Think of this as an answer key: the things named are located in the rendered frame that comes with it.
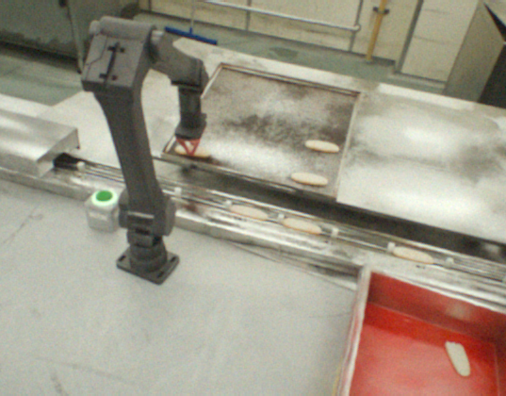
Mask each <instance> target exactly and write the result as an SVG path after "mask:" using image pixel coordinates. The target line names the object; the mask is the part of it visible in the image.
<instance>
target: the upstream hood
mask: <svg viewBox="0 0 506 396"><path fill-rule="evenodd" d="M78 134H79V133H78V128H77V127H73V126H70V125H66V124H61V123H54V122H51V121H47V120H44V119H40V118H37V117H33V116H30V115H24V114H20V113H17V112H13V111H9V110H6V109H2V108H0V168H5V169H9V170H11V171H14V172H18V173H23V174H30V175H32V176H36V177H38V178H41V177H42V176H43V175H44V174H45V173H47V172H48V171H49V170H50V169H52V168H53V167H54V166H53V162H52V161H53V160H54V159H55V158H56V157H58V156H59V155H60V154H62V153H63V152H64V151H65V149H68V148H69V151H70V152H71V151H72V150H73V149H80V147H79V138H78Z"/></svg>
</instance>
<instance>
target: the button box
mask: <svg viewBox="0 0 506 396"><path fill-rule="evenodd" d="M100 190H109V189H102V188H99V189H97V190H96V191H95V192H94V193H93V194H95V193H96V192H98V191H100ZM112 191H113V192H115V193H116V195H117V199H116V201H114V202H113V203H112V204H110V205H107V206H99V205H96V204H94V203H93V200H92V197H93V194H92V196H91V197H90V198H89V199H88V200H87V201H86V202H85V203H84V206H85V209H86V214H87V223H88V227H94V228H97V229H100V230H103V231H107V232H109V233H112V234H113V233H114V232H115V231H116V230H117V229H118V227H120V225H119V212H120V208H119V206H118V203H117V202H118V200H119V197H120V192H117V191H114V190H112Z"/></svg>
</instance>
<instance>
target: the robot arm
mask: <svg viewBox="0 0 506 396"><path fill-rule="evenodd" d="M89 37H90V51H89V54H88V57H87V60H86V63H85V68H84V70H83V73H82V75H81V78H80V82H81V84H82V87H83V90H84V92H92V95H93V97H94V99H95V100H96V101H97V103H98V104H99V106H100V108H101V110H102V111H103V113H104V115H105V117H106V124H107V127H108V130H109V133H110V136H111V138H112V141H113V147H114V149H115V153H116V156H117V158H118V161H119V163H120V169H121V173H122V177H123V181H124V183H125V186H126V189H122V191H121V193H120V197H119V200H118V202H117V203H118V206H119V208H120V212H119V225H120V228H125V229H127V231H126V242H127V243H128V244H129V246H127V247H126V250H125V251H124V252H123V253H121V254H120V256H119V258H118V259H116V260H115V262H116V267H117V268H118V269H120V270H121V271H124V272H129V273H131V274H133V275H135V276H136V277H139V278H142V279H145V280H146V281H148V282H151V283H153V284H154V285H162V284H163V283H164V282H165V281H166V278H168V277H169V275H170V274H171V273H172V271H173V270H174V269H175V267H176V266H178V264H179V255H177V254H175V253H171V252H168V251H167V250H166V244H165V243H164V240H163V236H166V237H168V236H169V235H170V234H171V232H172V228H173V226H174V222H175V218H176V209H177V207H176V203H175V202H173V201H172V197H171V196H170V195H164V193H163V189H162V188H160V187H159V183H158V181H157V178H156V175H155V167H154V163H153V155H152V150H151V145H150V142H149V137H148V133H147V129H146V121H145V117H144V112H143V107H142V101H141V92H142V87H143V82H144V80H145V77H146V76H147V74H148V73H149V72H150V70H152V71H155V72H159V73H161V74H164V75H166V76H167V77H168V79H170V80H171V85H172V86H175V87H178V88H177V91H178V102H179V123H178V125H177V126H176V128H175V130H174V131H173V133H174V136H175V140H176V141H177V142H178V143H179V144H180V145H181V146H182V147H183V148H184V150H186V153H187V154H188V156H190V157H193V156H194V154H195V152H196V150H197V149H198V147H199V143H200V142H201V139H202V136H203V134H204V132H205V128H206V121H205V118H207V114H206V113H205V112H201V96H202V95H203V94H204V90H205V87H206V85H207V84H208V82H209V74H208V73H207V72H206V70H205V66H204V61H203V60H202V59H200V58H195V57H193V56H191V55H187V54H186V53H185V52H182V51H181V50H179V49H178V48H177V47H176V46H174V45H172V43H173V38H172V37H171V36H170V35H168V34H167V33H165V32H158V31H157V26H156V25H151V24H146V23H142V22H137V21H131V20H125V19H121V18H110V17H102V19H101V20H100V22H97V21H93V22H92V23H90V32H89ZM185 141H187V142H190V143H191V145H192V146H193V148H192V151H189V149H188V147H187V146H186V143H185Z"/></svg>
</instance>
